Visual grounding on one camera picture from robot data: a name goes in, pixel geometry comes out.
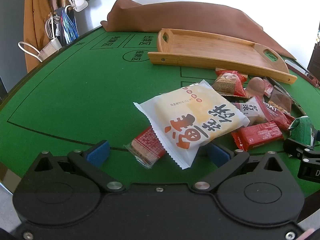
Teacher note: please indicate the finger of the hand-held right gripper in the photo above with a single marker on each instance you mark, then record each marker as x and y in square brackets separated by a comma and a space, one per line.
[297, 148]

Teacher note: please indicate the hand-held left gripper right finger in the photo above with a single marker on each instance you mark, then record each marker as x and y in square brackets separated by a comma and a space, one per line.
[217, 155]

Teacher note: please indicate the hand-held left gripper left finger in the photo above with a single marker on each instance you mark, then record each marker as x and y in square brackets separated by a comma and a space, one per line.
[98, 153]

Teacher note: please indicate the green snack packet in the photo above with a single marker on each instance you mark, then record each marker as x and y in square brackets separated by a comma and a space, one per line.
[301, 130]

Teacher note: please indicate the dark red snack packet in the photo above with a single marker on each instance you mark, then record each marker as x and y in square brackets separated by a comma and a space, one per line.
[275, 116]

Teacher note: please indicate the red bar packet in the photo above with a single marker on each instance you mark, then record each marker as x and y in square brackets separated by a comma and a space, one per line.
[260, 133]

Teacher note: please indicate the large white snack packet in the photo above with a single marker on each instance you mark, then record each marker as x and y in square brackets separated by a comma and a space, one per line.
[180, 115]

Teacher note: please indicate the red gold nut packet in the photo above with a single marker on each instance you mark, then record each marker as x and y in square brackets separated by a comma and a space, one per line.
[228, 83]

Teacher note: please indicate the small red wafer packet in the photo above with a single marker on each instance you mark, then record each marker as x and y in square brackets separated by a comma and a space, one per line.
[147, 146]

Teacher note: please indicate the dark brown snack packet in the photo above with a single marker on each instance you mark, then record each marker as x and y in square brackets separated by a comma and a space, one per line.
[281, 97]

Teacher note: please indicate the thin red snack packet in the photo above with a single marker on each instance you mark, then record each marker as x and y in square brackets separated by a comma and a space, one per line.
[268, 87]

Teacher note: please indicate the brown round snack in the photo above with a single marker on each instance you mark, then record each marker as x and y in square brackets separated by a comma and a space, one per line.
[255, 86]

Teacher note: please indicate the red flat phone case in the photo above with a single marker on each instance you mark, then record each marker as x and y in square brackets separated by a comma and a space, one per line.
[300, 68]

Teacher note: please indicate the white paper bag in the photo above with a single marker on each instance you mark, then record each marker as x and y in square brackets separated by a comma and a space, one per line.
[51, 47]

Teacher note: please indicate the brown cloth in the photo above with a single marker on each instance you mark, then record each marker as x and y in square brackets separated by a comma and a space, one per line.
[175, 17]

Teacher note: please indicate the orange coat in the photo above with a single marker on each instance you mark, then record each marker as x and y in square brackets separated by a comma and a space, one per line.
[35, 17]

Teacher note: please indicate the white handbag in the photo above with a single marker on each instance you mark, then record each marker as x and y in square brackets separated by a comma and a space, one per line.
[78, 2]

